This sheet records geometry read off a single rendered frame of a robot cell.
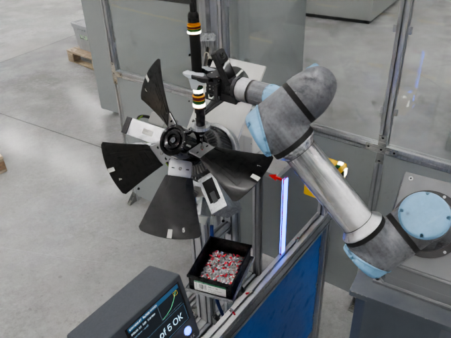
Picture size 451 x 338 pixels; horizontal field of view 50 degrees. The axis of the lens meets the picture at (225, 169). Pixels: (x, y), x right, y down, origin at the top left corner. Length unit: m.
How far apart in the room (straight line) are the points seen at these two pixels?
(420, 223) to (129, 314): 0.70
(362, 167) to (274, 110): 1.22
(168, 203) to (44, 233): 1.82
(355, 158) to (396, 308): 0.98
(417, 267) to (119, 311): 0.81
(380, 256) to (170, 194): 0.83
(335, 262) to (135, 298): 1.72
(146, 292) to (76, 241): 2.21
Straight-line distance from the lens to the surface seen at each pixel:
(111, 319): 1.12
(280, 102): 1.13
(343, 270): 2.73
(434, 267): 1.46
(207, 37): 2.24
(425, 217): 1.24
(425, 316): 1.49
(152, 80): 1.95
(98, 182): 3.86
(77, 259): 3.20
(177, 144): 1.75
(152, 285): 1.17
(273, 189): 2.64
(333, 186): 1.19
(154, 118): 2.10
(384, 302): 1.49
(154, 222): 1.77
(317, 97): 1.14
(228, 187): 1.63
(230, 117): 2.00
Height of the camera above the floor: 2.08
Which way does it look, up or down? 33 degrees down
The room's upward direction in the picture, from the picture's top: 2 degrees counter-clockwise
